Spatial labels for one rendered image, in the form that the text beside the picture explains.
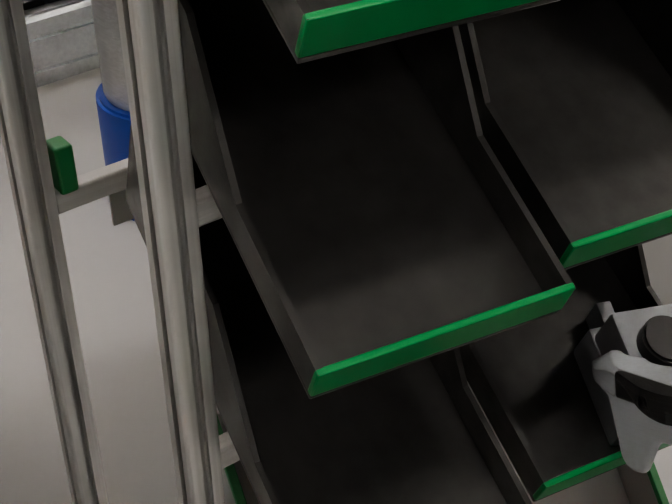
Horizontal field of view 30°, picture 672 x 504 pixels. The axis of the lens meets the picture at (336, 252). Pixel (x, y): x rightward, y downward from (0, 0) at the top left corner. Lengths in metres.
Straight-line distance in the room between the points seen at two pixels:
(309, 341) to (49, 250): 0.29
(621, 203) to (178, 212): 0.23
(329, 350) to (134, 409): 0.74
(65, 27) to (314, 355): 1.40
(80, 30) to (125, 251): 0.49
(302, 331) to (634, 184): 0.22
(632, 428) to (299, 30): 0.34
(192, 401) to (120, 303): 0.78
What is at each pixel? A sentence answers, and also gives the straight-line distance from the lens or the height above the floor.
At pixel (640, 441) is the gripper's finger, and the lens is 0.69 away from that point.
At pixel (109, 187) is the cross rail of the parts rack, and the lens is 0.78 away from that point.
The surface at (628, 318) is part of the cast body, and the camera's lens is 0.73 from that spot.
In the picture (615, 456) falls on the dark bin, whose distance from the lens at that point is 0.73.
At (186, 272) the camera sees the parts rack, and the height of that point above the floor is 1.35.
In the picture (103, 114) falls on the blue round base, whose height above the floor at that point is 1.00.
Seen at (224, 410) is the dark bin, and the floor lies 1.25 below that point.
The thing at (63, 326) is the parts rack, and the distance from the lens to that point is 0.82.
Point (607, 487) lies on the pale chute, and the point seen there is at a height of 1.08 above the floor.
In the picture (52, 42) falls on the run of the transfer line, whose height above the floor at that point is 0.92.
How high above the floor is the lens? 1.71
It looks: 35 degrees down
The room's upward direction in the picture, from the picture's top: 1 degrees counter-clockwise
